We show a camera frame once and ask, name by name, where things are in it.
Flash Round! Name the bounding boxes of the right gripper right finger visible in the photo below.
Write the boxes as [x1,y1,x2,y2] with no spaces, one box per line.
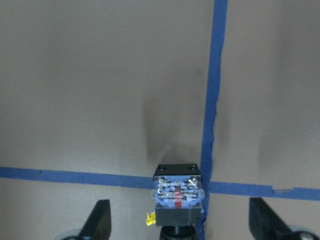
[248,197,300,240]

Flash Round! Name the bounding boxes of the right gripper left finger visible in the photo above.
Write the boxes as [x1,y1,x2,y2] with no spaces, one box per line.
[77,199,111,240]

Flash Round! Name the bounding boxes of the yellow push button switch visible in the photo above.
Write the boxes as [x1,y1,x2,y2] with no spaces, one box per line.
[145,163,205,240]

